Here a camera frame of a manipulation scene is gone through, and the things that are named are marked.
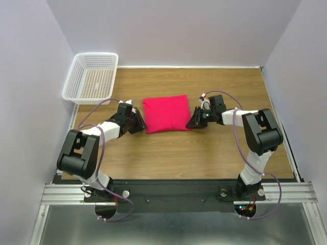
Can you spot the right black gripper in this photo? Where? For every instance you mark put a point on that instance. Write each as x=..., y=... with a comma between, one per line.
x=196, y=121

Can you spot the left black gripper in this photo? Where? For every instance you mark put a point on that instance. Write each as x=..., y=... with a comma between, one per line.
x=140, y=124

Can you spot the pink t shirt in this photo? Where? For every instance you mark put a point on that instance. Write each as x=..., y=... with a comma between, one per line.
x=166, y=113

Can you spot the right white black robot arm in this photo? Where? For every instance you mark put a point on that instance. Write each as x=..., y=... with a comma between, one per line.
x=262, y=133

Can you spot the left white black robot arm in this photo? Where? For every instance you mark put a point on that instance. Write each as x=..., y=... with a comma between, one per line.
x=83, y=150

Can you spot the white plastic basket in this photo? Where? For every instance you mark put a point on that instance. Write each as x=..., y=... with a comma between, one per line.
x=90, y=78

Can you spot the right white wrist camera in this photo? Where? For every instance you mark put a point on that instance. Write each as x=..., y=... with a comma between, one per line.
x=205, y=103

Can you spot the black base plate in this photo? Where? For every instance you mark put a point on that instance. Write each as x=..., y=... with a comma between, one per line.
x=169, y=196

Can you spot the aluminium frame rail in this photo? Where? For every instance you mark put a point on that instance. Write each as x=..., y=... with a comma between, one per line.
x=284, y=217

